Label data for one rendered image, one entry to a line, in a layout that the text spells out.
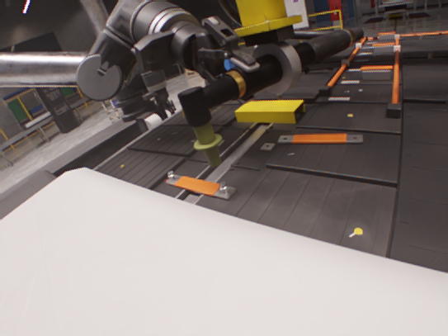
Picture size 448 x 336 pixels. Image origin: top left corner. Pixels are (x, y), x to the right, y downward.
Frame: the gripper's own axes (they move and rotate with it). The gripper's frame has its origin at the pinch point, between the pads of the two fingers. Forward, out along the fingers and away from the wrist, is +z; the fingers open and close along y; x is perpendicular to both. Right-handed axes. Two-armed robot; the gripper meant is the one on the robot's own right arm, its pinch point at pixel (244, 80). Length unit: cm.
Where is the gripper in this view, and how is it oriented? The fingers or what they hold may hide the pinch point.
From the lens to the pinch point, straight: 35.8
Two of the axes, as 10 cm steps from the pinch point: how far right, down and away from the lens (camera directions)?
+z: 6.6, 6.5, -3.8
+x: -7.5, 5.3, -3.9
